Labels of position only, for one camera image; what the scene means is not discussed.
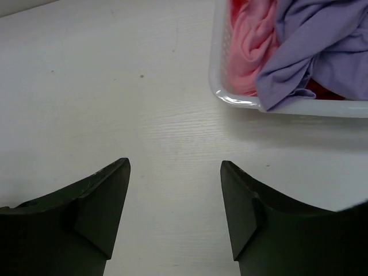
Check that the white plastic laundry basket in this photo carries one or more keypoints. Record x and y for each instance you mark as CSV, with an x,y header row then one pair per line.
x,y
222,89

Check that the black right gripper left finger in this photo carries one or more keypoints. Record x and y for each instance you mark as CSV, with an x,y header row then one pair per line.
x,y
71,231

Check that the pink t shirt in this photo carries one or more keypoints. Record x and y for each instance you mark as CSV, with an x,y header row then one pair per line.
x,y
253,41

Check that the red t shirt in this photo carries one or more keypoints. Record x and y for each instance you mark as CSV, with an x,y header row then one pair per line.
x,y
321,92

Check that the purple t shirt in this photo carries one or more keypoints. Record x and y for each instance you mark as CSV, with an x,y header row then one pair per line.
x,y
321,40

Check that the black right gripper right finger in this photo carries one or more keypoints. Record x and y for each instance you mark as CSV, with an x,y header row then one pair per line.
x,y
274,234

